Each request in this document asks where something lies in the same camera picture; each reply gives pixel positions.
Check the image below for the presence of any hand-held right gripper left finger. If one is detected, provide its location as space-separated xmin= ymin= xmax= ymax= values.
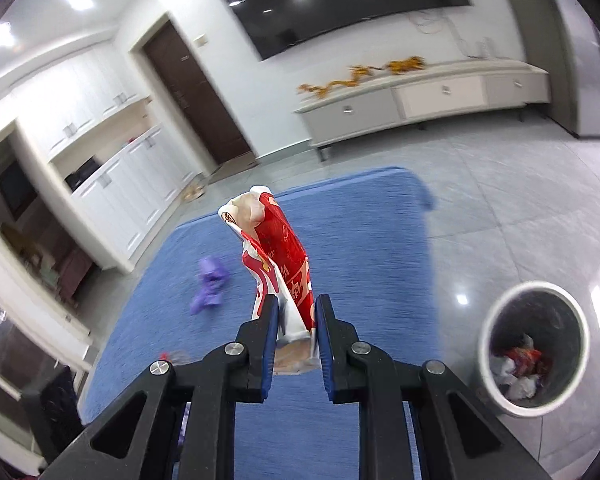
xmin=40 ymin=294 xmax=281 ymax=480

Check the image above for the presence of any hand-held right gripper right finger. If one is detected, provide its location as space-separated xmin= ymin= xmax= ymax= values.
xmin=314 ymin=294 xmax=553 ymax=480

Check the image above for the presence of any red and cream paper bag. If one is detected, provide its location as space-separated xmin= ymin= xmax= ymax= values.
xmin=217 ymin=186 xmax=321 ymax=376

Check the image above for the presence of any red snack packet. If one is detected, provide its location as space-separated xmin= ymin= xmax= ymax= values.
xmin=502 ymin=346 xmax=546 ymax=376

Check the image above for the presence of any white waste bin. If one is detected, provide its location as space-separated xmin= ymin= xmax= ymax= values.
xmin=477 ymin=281 xmax=591 ymax=418

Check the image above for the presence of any blue fleece blanket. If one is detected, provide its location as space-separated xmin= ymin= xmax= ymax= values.
xmin=77 ymin=166 xmax=443 ymax=480

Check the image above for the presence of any wooden chair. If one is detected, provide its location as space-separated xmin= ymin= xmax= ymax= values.
xmin=0 ymin=222 xmax=46 ymax=271

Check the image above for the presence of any crumpled white plastic bag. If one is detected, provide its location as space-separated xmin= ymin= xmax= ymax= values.
xmin=509 ymin=375 xmax=542 ymax=401

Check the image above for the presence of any white base cabinet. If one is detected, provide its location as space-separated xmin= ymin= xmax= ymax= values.
xmin=70 ymin=127 xmax=201 ymax=273

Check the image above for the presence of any dark screen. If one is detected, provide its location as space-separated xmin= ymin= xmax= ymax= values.
xmin=0 ymin=160 xmax=37 ymax=221

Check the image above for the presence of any black bag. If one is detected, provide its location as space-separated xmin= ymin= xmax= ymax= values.
xmin=64 ymin=156 xmax=101 ymax=192

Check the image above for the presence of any grey television cabinet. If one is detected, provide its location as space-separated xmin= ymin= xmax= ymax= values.
xmin=293 ymin=59 xmax=551 ymax=161

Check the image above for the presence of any yellow dragon decoration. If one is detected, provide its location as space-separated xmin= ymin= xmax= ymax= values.
xmin=385 ymin=55 xmax=428 ymax=76
xmin=297 ymin=64 xmax=382 ymax=101

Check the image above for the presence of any dark brown door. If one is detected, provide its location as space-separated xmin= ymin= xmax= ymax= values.
xmin=142 ymin=22 xmax=253 ymax=166

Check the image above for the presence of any white wall cabinet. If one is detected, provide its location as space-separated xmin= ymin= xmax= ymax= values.
xmin=10 ymin=42 xmax=148 ymax=161

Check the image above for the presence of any black wall television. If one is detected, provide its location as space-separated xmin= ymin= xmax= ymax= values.
xmin=210 ymin=0 xmax=473 ymax=61

